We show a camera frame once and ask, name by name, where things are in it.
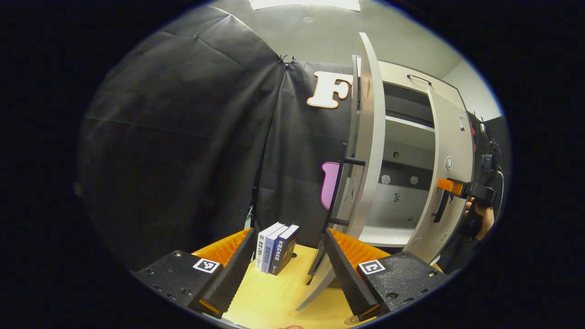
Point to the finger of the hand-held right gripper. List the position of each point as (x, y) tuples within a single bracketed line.
[(450, 186)]

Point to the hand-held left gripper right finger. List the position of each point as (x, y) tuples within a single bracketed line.
[(347, 269)]

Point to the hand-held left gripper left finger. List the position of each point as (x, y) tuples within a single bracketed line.
[(228, 278)]

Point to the round brown coaster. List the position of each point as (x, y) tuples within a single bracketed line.
[(354, 321)]

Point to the grey and white cabinet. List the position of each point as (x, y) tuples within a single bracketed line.
[(406, 146)]

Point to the white book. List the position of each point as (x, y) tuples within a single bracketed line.
[(264, 246)]

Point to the lavender book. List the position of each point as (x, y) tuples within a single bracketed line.
[(273, 251)]

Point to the dark blue book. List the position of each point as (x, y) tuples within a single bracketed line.
[(284, 249)]

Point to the black backdrop cloth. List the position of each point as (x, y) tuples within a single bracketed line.
[(183, 137)]

